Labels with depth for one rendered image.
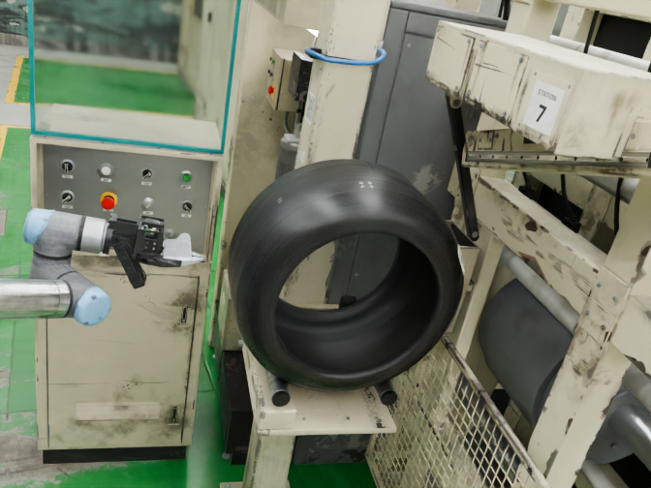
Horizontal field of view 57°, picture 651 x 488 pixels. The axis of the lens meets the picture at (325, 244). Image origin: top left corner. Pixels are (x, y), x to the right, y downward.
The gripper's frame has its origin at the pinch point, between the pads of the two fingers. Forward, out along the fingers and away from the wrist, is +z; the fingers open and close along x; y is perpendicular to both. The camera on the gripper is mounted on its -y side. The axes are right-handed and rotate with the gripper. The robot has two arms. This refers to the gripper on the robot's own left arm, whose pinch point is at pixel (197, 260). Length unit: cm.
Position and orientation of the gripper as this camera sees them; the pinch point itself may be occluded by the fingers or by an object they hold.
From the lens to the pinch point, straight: 139.0
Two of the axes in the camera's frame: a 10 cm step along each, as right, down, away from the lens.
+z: 9.3, 1.7, 3.3
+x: -2.2, -4.6, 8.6
